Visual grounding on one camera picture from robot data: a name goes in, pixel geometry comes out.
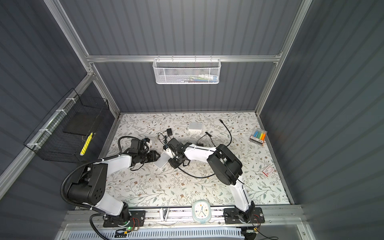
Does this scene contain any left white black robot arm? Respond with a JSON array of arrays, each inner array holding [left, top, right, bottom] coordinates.
[[60, 136, 161, 225]]

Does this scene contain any long black cable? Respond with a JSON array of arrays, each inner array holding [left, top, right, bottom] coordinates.
[[177, 119, 233, 180]]

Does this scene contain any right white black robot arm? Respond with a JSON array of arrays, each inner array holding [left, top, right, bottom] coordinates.
[[165, 138, 255, 223]]

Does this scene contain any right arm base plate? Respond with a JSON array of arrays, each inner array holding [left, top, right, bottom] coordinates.
[[223, 207, 265, 225]]

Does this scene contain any white wire mesh basket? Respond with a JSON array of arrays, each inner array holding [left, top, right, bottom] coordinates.
[[153, 59, 222, 85]]

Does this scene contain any yellow black striped marker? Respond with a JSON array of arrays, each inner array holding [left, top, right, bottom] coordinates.
[[80, 133, 94, 156]]

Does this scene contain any small red white card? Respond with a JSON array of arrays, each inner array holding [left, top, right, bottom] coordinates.
[[262, 166, 275, 177]]

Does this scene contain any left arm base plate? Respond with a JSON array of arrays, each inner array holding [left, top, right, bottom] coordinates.
[[103, 211, 146, 228]]

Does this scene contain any floral patterned table mat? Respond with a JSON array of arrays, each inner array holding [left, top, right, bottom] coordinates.
[[106, 112, 290, 207]]

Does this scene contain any mint green alarm clock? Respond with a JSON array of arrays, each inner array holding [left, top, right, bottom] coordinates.
[[191, 200, 212, 224]]

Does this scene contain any white ventilated cable duct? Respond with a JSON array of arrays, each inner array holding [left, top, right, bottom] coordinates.
[[65, 226, 247, 240]]

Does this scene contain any black wire wall basket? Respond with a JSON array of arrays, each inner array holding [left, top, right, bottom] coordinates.
[[24, 85, 115, 163]]

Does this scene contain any pack of coloured markers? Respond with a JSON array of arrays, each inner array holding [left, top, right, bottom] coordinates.
[[250, 128, 268, 145]]

